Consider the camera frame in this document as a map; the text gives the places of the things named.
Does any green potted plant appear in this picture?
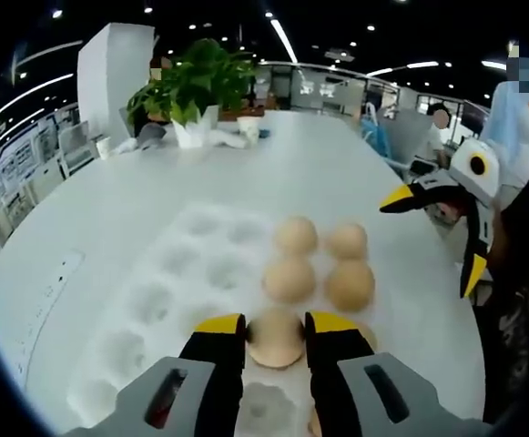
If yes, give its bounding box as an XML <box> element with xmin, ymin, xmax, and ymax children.
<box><xmin>126</xmin><ymin>38</ymin><xmax>259</xmax><ymax>149</ymax></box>

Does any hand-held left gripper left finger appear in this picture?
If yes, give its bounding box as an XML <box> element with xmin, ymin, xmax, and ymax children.
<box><xmin>61</xmin><ymin>311</ymin><xmax>248</xmax><ymax>437</ymax></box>

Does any white foam tray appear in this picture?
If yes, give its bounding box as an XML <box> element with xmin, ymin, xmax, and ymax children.
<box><xmin>63</xmin><ymin>199</ymin><xmax>381</xmax><ymax>437</ymax></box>

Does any cluster of brown eggs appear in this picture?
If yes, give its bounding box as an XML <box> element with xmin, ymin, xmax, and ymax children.
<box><xmin>261</xmin><ymin>215</ymin><xmax>380</xmax><ymax>352</ymax></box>

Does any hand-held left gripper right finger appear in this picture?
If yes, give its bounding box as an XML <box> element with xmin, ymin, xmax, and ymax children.
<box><xmin>303</xmin><ymin>309</ymin><xmax>493</xmax><ymax>437</ymax></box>

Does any white crumpled tissue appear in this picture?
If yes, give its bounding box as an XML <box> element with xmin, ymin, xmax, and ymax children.
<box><xmin>204</xmin><ymin>129</ymin><xmax>249</xmax><ymax>147</ymax></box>

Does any blue plastic bag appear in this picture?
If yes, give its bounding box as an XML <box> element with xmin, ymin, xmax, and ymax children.
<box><xmin>361</xmin><ymin>102</ymin><xmax>391</xmax><ymax>158</ymax></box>

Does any long ceiling light bar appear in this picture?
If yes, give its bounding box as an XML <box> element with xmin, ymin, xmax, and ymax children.
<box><xmin>270</xmin><ymin>20</ymin><xmax>300</xmax><ymax>65</ymax></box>

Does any white cabinet row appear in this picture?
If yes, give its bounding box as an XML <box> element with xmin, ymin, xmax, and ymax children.
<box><xmin>0</xmin><ymin>136</ymin><xmax>65</xmax><ymax>256</ymax></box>

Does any brown wooden box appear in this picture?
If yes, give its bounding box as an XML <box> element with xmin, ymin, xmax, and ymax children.
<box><xmin>220</xmin><ymin>107</ymin><xmax>265</xmax><ymax>120</ymax></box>

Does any white square pillar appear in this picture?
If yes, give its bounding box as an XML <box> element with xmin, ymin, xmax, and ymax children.
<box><xmin>76</xmin><ymin>22</ymin><xmax>156</xmax><ymax>137</ymax></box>

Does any white office chair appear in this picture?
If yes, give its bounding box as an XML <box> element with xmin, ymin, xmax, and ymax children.
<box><xmin>56</xmin><ymin>125</ymin><xmax>99</xmax><ymax>178</ymax></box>

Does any brown hen egg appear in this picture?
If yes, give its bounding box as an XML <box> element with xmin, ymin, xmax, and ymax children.
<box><xmin>245</xmin><ymin>307</ymin><xmax>306</xmax><ymax>370</ymax></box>

